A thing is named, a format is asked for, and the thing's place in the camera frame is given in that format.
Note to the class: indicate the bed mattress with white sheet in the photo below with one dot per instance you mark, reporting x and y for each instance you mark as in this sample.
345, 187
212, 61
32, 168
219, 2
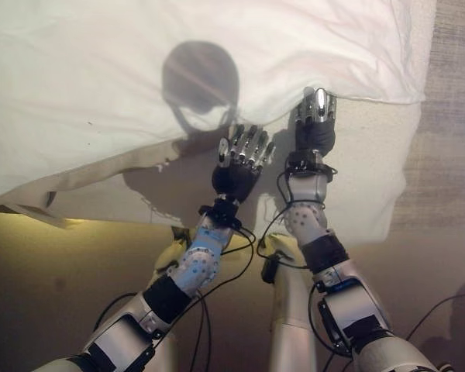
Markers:
294, 186

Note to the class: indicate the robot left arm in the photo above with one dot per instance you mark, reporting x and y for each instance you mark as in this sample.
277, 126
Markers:
166, 294

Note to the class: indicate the robot right leg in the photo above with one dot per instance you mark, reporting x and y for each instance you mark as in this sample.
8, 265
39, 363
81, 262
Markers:
286, 306

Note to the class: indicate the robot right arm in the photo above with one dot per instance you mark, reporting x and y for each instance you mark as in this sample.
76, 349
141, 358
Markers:
333, 279

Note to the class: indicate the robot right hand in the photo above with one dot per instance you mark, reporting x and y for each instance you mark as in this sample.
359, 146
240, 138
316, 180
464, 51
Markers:
314, 131

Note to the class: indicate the white duvet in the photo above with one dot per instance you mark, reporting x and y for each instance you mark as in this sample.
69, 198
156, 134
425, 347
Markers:
170, 77

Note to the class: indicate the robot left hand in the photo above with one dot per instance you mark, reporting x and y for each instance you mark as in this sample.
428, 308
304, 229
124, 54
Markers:
235, 179

